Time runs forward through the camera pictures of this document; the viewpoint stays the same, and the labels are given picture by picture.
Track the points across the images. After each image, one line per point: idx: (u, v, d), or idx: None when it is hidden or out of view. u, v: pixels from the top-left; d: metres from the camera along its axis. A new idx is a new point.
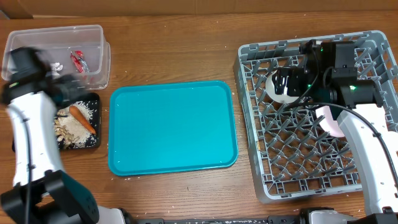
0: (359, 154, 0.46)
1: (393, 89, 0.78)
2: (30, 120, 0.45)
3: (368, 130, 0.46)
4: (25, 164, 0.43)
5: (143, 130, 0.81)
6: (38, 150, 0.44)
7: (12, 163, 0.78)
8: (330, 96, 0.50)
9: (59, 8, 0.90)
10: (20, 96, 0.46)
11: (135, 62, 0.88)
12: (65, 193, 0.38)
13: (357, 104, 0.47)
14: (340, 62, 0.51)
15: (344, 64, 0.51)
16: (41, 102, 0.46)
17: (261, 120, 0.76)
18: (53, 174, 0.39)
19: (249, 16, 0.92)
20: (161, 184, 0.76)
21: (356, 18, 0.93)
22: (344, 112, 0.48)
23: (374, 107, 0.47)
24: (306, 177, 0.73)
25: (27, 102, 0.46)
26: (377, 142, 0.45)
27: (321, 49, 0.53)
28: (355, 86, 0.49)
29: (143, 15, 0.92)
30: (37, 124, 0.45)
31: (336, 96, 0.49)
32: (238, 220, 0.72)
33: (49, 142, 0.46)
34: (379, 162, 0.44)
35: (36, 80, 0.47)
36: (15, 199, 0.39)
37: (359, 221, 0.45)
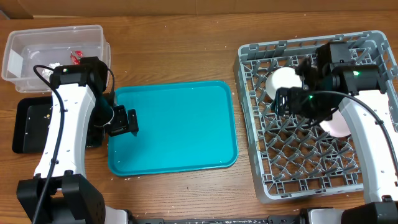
0: (360, 141, 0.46)
1: (394, 90, 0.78)
2: (68, 112, 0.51)
3: (370, 117, 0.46)
4: (49, 157, 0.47)
5: (143, 131, 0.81)
6: (65, 147, 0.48)
7: (12, 162, 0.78)
8: (333, 82, 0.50)
9: (60, 8, 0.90)
10: (69, 84, 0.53)
11: (136, 62, 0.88)
12: (78, 197, 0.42)
13: (360, 91, 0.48)
14: (336, 57, 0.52)
15: (341, 59, 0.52)
16: (84, 96, 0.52)
17: (261, 120, 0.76)
18: (71, 176, 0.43)
19: (249, 17, 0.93)
20: (161, 184, 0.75)
21: (356, 18, 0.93)
22: (347, 98, 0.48)
23: (377, 93, 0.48)
24: (306, 177, 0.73)
25: (71, 93, 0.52)
26: (379, 129, 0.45)
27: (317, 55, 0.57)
28: (359, 71, 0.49)
29: (144, 15, 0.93)
30: (73, 117, 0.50)
31: (339, 81, 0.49)
32: (238, 220, 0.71)
33: (77, 139, 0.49)
34: (379, 150, 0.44)
35: (87, 71, 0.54)
36: (30, 190, 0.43)
37: (356, 210, 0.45)
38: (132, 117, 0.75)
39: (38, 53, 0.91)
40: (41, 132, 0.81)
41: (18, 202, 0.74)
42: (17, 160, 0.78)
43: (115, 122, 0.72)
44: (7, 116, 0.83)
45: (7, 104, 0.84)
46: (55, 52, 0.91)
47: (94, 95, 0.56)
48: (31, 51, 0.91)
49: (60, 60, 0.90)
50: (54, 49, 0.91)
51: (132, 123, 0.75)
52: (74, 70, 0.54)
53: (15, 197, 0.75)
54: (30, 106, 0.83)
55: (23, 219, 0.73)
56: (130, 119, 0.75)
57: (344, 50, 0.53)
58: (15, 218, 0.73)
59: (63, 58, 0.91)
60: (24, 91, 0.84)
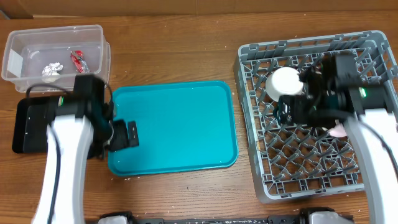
0: (368, 172, 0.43)
1: (394, 89, 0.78)
2: (64, 155, 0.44)
3: (377, 143, 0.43)
4: (45, 211, 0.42)
5: (143, 132, 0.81)
6: (63, 198, 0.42)
7: (12, 162, 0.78)
8: (338, 101, 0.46)
9: (60, 8, 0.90)
10: (63, 119, 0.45)
11: (136, 62, 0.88)
12: None
13: (367, 111, 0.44)
14: (342, 71, 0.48)
15: (347, 73, 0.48)
16: (81, 135, 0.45)
17: (261, 120, 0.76)
18: None
19: (249, 16, 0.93)
20: (161, 184, 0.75)
21: (356, 18, 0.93)
22: (354, 122, 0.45)
23: (385, 116, 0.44)
24: (306, 177, 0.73)
25: (67, 132, 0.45)
26: (387, 159, 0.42)
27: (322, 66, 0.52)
28: (365, 91, 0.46)
29: (143, 15, 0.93)
30: (71, 158, 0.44)
31: (344, 101, 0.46)
32: (238, 220, 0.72)
33: (76, 186, 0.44)
34: (390, 183, 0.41)
35: (85, 102, 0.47)
36: None
37: None
38: (132, 131, 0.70)
39: (38, 53, 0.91)
40: (41, 132, 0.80)
41: (18, 202, 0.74)
42: (17, 160, 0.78)
43: (115, 139, 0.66)
44: (7, 116, 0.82)
45: (7, 104, 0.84)
46: (55, 52, 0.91)
47: (93, 126, 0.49)
48: (31, 50, 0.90)
49: (60, 60, 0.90)
50: (54, 49, 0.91)
51: (133, 137, 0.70)
52: (70, 99, 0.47)
53: (15, 198, 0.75)
54: (29, 107, 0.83)
55: (24, 219, 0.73)
56: (130, 135, 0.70)
57: (350, 63, 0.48)
58: (16, 218, 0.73)
59: (63, 58, 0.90)
60: (23, 91, 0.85)
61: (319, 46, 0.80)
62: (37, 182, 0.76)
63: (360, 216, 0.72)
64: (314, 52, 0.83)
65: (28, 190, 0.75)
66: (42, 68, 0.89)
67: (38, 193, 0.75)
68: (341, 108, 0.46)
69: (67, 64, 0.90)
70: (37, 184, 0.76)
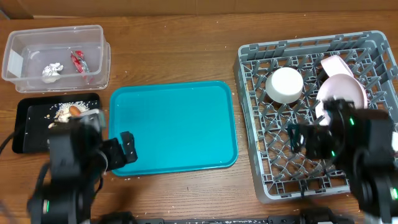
0: None
1: (394, 89, 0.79)
2: None
3: None
4: None
5: (143, 132, 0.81)
6: None
7: (12, 162, 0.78)
8: (364, 194, 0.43)
9: (60, 9, 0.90)
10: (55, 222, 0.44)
11: (136, 62, 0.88)
12: None
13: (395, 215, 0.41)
14: (374, 143, 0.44)
15: (379, 145, 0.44)
16: None
17: (261, 120, 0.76)
18: None
19: (249, 17, 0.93)
20: (161, 184, 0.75)
21: (356, 18, 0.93)
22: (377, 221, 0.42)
23: None
24: (306, 177, 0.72)
25: None
26: None
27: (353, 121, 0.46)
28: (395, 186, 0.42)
29: (144, 15, 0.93)
30: None
31: (370, 193, 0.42)
32: (238, 221, 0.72)
33: None
34: None
35: (75, 198, 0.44)
36: None
37: None
38: (127, 147, 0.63)
39: (38, 54, 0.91)
40: (41, 132, 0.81)
41: (18, 202, 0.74)
42: (17, 160, 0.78)
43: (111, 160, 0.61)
44: (7, 116, 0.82)
45: (7, 104, 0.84)
46: (55, 52, 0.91)
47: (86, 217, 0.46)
48: (31, 51, 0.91)
49: (60, 60, 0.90)
50: (54, 49, 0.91)
51: (130, 154, 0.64)
52: (58, 196, 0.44)
53: (15, 198, 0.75)
54: (30, 107, 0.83)
55: (24, 219, 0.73)
56: (126, 151, 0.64)
57: (385, 135, 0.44)
58: (16, 218, 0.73)
59: (63, 58, 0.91)
60: (23, 91, 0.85)
61: (319, 46, 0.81)
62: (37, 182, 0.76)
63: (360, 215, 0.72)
64: (314, 52, 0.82)
65: (28, 190, 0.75)
66: (42, 68, 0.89)
67: None
68: (367, 202, 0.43)
69: (68, 64, 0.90)
70: None
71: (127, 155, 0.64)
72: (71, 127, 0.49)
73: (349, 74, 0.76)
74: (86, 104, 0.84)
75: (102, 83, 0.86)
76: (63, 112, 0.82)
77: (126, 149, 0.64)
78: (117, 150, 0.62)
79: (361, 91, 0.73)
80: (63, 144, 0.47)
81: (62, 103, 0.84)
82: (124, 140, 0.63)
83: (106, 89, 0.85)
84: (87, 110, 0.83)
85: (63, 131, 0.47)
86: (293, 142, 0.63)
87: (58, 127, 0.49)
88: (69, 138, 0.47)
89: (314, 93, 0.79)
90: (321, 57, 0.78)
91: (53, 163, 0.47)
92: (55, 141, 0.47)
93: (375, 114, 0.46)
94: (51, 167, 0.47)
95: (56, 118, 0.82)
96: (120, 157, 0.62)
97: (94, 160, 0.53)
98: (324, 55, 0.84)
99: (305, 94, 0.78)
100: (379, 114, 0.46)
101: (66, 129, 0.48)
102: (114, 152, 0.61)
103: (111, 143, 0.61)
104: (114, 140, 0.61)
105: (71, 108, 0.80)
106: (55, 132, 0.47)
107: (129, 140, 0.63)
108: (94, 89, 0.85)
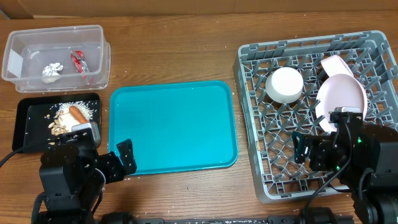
0: None
1: (394, 89, 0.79)
2: None
3: None
4: None
5: (143, 132, 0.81)
6: None
7: (12, 162, 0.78)
8: (369, 216, 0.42)
9: (60, 9, 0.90)
10: None
11: (136, 62, 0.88)
12: None
13: None
14: (383, 166, 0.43)
15: (387, 168, 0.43)
16: None
17: (261, 120, 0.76)
18: None
19: (249, 17, 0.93)
20: (161, 184, 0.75)
21: (356, 18, 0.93)
22: None
23: None
24: (306, 177, 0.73)
25: None
26: None
27: (360, 142, 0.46)
28: None
29: (144, 15, 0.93)
30: None
31: (376, 216, 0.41)
32: (238, 220, 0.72)
33: None
34: None
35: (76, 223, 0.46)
36: None
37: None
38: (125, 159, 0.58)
39: (38, 53, 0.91)
40: (41, 132, 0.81)
41: (18, 202, 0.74)
42: (17, 160, 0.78)
43: (106, 170, 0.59)
44: (7, 116, 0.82)
45: (7, 104, 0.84)
46: (55, 52, 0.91)
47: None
48: (31, 51, 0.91)
49: (60, 60, 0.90)
50: (54, 49, 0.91)
51: (129, 166, 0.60)
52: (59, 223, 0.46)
53: (15, 197, 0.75)
54: (30, 106, 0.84)
55: (23, 219, 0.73)
56: (124, 162, 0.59)
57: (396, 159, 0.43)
58: (15, 218, 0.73)
59: (63, 58, 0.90)
60: (23, 91, 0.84)
61: (319, 46, 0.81)
62: (37, 182, 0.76)
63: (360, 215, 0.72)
64: (314, 52, 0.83)
65: (28, 190, 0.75)
66: (42, 68, 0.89)
67: (38, 193, 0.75)
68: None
69: (68, 64, 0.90)
70: (37, 184, 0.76)
71: (125, 168, 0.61)
72: (66, 159, 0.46)
73: (349, 74, 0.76)
74: (86, 104, 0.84)
75: (102, 83, 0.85)
76: (64, 112, 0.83)
77: (124, 162, 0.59)
78: (115, 164, 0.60)
79: (361, 90, 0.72)
80: (57, 180, 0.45)
81: (62, 103, 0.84)
82: (121, 154, 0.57)
83: (106, 89, 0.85)
84: (87, 110, 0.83)
85: (56, 165, 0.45)
86: (296, 153, 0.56)
87: (50, 158, 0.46)
88: (62, 173, 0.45)
89: (314, 93, 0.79)
90: (321, 57, 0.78)
91: (48, 196, 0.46)
92: (48, 176, 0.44)
93: (384, 133, 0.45)
94: (47, 200, 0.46)
95: (56, 118, 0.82)
96: (118, 169, 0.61)
97: (89, 181, 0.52)
98: (324, 55, 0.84)
99: (305, 94, 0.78)
100: (387, 132, 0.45)
101: (60, 162, 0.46)
102: (112, 167, 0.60)
103: (107, 158, 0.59)
104: (111, 155, 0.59)
105: (72, 109, 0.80)
106: (46, 168, 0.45)
107: (127, 153, 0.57)
108: (94, 89, 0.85)
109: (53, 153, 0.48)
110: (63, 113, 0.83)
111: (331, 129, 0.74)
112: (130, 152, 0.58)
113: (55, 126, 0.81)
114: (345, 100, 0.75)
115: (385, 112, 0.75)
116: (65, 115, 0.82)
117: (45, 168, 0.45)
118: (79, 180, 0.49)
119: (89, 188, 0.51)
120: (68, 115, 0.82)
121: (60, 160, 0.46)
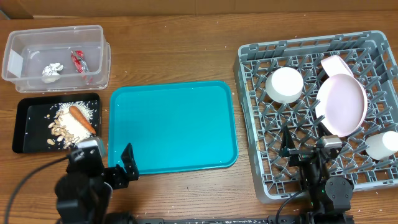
0: None
1: (394, 89, 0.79)
2: None
3: None
4: None
5: (143, 132, 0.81)
6: None
7: (13, 162, 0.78)
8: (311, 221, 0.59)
9: (60, 9, 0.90)
10: None
11: (135, 62, 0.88)
12: None
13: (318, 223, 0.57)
14: (329, 204, 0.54)
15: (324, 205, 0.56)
16: None
17: (261, 120, 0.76)
18: None
19: (249, 17, 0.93)
20: (161, 184, 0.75)
21: (356, 18, 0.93)
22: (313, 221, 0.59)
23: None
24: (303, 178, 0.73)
25: None
26: None
27: (322, 182, 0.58)
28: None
29: (144, 15, 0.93)
30: None
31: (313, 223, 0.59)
32: (238, 220, 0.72)
33: None
34: None
35: None
36: None
37: None
38: (130, 169, 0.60)
39: (38, 54, 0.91)
40: (41, 132, 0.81)
41: (19, 202, 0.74)
42: (17, 160, 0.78)
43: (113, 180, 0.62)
44: (7, 116, 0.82)
45: (7, 104, 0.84)
46: (55, 52, 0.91)
47: None
48: (31, 51, 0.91)
49: (59, 60, 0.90)
50: (54, 49, 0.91)
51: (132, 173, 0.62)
52: None
53: (15, 198, 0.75)
54: (30, 107, 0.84)
55: (23, 219, 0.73)
56: (128, 171, 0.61)
57: (337, 200, 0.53)
58: (16, 218, 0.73)
59: (63, 58, 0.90)
60: (23, 91, 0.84)
61: (319, 46, 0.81)
62: (37, 182, 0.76)
63: (359, 216, 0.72)
64: (314, 52, 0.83)
65: (27, 190, 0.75)
66: (42, 68, 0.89)
67: (38, 193, 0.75)
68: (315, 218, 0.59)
69: (68, 64, 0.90)
70: (37, 184, 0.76)
71: (129, 176, 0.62)
72: (78, 191, 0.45)
73: (349, 74, 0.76)
74: (86, 104, 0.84)
75: (102, 83, 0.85)
76: (64, 112, 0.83)
77: (128, 170, 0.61)
78: (120, 175, 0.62)
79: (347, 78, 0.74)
80: (72, 213, 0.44)
81: (62, 103, 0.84)
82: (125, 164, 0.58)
83: (106, 89, 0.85)
84: (87, 110, 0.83)
85: (70, 199, 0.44)
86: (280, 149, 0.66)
87: (64, 191, 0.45)
88: (78, 206, 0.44)
89: (314, 93, 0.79)
90: (321, 57, 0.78)
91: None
92: (63, 210, 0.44)
93: (341, 190, 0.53)
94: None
95: (56, 118, 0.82)
96: (123, 178, 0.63)
97: (101, 198, 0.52)
98: (324, 55, 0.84)
99: (305, 94, 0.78)
100: (344, 192, 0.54)
101: (73, 195, 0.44)
102: (117, 177, 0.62)
103: (113, 170, 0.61)
104: (116, 168, 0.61)
105: (72, 109, 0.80)
106: (62, 201, 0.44)
107: (130, 163, 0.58)
108: (94, 89, 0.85)
109: (65, 183, 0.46)
110: (62, 114, 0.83)
111: (330, 129, 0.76)
112: (133, 163, 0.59)
113: (55, 126, 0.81)
114: (343, 93, 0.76)
115: (385, 113, 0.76)
116: (65, 116, 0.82)
117: (61, 201, 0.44)
118: (93, 203, 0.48)
119: (100, 206, 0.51)
120: (68, 115, 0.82)
121: (73, 192, 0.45)
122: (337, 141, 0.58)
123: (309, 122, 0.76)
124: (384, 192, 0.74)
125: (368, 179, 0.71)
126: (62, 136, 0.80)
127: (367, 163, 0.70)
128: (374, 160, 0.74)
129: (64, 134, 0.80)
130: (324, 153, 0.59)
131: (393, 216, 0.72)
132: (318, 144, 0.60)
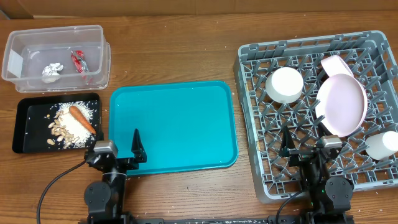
0: None
1: (394, 89, 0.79)
2: None
3: None
4: None
5: (143, 132, 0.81)
6: None
7: (13, 162, 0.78)
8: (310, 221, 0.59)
9: (60, 9, 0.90)
10: None
11: (135, 62, 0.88)
12: None
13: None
14: (328, 205, 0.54)
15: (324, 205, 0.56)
16: None
17: (261, 120, 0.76)
18: None
19: (249, 17, 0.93)
20: (161, 184, 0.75)
21: (356, 18, 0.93)
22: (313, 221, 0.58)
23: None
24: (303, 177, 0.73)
25: None
26: None
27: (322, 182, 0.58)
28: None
29: (144, 15, 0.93)
30: None
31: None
32: (238, 220, 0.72)
33: None
34: None
35: None
36: None
37: None
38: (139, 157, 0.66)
39: (38, 53, 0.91)
40: (41, 132, 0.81)
41: (18, 202, 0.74)
42: (17, 160, 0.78)
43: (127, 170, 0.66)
44: (7, 116, 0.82)
45: (7, 104, 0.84)
46: (54, 52, 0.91)
47: None
48: (31, 51, 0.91)
49: (59, 60, 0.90)
50: (54, 49, 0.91)
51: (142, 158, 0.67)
52: None
53: (15, 198, 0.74)
54: (30, 107, 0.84)
55: (23, 219, 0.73)
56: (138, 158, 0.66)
57: (337, 201, 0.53)
58: (16, 218, 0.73)
59: (63, 58, 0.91)
60: (23, 91, 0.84)
61: (319, 46, 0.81)
62: (37, 182, 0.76)
63: (359, 216, 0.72)
64: (314, 52, 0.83)
65: (27, 190, 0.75)
66: (42, 68, 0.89)
67: (38, 193, 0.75)
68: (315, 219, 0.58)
69: (68, 64, 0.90)
70: (37, 184, 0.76)
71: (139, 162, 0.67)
72: (104, 200, 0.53)
73: (349, 74, 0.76)
74: (86, 104, 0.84)
75: (102, 83, 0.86)
76: (64, 112, 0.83)
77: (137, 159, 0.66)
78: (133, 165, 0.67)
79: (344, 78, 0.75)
80: (101, 216, 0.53)
81: (62, 103, 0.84)
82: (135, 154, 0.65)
83: (106, 89, 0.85)
84: (87, 110, 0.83)
85: (98, 208, 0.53)
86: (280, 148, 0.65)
87: (92, 201, 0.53)
88: (106, 211, 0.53)
89: (314, 93, 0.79)
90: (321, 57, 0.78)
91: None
92: (94, 216, 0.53)
93: (341, 190, 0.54)
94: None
95: (56, 118, 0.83)
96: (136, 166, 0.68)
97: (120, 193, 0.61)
98: (324, 55, 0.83)
99: (305, 94, 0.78)
100: (344, 192, 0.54)
101: (100, 203, 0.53)
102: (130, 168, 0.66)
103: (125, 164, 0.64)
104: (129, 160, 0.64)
105: (72, 109, 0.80)
106: (92, 210, 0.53)
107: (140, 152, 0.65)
108: (94, 89, 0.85)
109: (91, 193, 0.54)
110: (62, 114, 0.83)
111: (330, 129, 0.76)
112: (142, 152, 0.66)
113: (55, 126, 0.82)
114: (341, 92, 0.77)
115: (385, 113, 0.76)
116: (65, 115, 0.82)
117: (91, 209, 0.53)
118: (114, 200, 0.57)
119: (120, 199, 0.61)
120: (68, 115, 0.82)
121: (100, 201, 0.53)
122: (337, 141, 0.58)
123: (309, 122, 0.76)
124: (384, 192, 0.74)
125: (368, 179, 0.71)
126: (62, 136, 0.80)
127: (367, 163, 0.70)
128: (374, 160, 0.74)
129: (64, 134, 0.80)
130: (324, 153, 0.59)
131: (393, 216, 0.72)
132: (318, 144, 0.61)
